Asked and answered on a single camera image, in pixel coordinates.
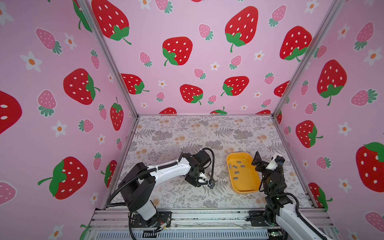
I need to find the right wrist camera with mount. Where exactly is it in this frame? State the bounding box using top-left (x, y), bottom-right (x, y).
top-left (266, 154), bottom-right (285, 171)

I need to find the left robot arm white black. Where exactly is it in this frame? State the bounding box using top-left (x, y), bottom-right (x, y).
top-left (105, 148), bottom-right (216, 229)

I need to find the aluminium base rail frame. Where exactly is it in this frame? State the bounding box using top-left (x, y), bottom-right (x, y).
top-left (81, 207), bottom-right (340, 240)

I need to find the aluminium corner post left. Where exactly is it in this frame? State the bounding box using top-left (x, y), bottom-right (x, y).
top-left (79, 0), bottom-right (139, 120)

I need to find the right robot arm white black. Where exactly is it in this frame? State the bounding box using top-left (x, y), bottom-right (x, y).
top-left (252, 152), bottom-right (330, 240)

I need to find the aluminium corner post right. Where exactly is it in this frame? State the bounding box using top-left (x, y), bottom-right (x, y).
top-left (272, 0), bottom-right (345, 120)

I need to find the aluminium corner post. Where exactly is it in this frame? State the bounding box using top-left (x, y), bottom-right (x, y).
top-left (79, 0), bottom-right (139, 120)
top-left (272, 0), bottom-right (345, 120)

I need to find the yellow plastic tray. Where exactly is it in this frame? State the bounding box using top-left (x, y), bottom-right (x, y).
top-left (227, 153), bottom-right (261, 195)

